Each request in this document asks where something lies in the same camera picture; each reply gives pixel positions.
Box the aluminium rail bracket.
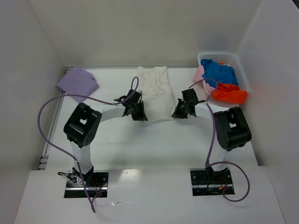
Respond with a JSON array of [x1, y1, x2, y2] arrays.
[[37, 154, 49, 170]]

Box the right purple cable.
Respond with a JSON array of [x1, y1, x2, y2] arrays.
[[188, 78, 251, 202]]

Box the pink t shirt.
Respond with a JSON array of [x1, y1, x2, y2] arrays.
[[192, 65, 217, 93]]

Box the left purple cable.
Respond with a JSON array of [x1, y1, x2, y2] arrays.
[[37, 76, 140, 213]]

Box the folded purple t shirt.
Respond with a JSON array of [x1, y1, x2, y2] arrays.
[[56, 66, 99, 97]]

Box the white t shirt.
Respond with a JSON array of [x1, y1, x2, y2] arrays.
[[137, 66, 176, 123]]

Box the purple cable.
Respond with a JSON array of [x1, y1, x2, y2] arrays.
[[37, 76, 140, 213], [188, 78, 251, 202]]

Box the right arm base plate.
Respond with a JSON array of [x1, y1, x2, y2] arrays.
[[190, 168, 235, 196]]

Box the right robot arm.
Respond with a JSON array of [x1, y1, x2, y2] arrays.
[[172, 89, 252, 181]]

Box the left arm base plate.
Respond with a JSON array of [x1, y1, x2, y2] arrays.
[[59, 170, 109, 199]]

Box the orange t shirt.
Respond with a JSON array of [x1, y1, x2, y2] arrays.
[[210, 83, 248, 104]]

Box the blue t shirt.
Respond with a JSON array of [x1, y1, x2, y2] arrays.
[[200, 59, 238, 88]]

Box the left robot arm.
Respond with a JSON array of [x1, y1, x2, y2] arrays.
[[64, 89, 147, 186]]

